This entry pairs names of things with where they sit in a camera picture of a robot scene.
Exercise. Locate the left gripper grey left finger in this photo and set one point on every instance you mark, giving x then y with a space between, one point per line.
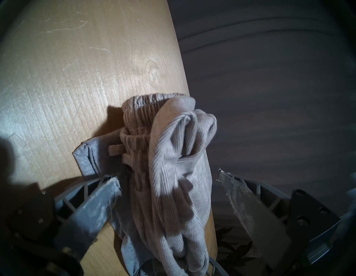
80 214

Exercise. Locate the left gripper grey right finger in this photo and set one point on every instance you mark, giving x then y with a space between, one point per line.
261 214

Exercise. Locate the beige sweat shorts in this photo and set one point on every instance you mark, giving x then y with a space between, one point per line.
169 172

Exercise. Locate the white plant tag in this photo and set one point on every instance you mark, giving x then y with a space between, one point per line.
255 251

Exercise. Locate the tall dark leafy plant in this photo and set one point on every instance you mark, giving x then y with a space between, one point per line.
233 250

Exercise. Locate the light wooden table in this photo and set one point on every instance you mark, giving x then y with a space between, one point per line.
83 83

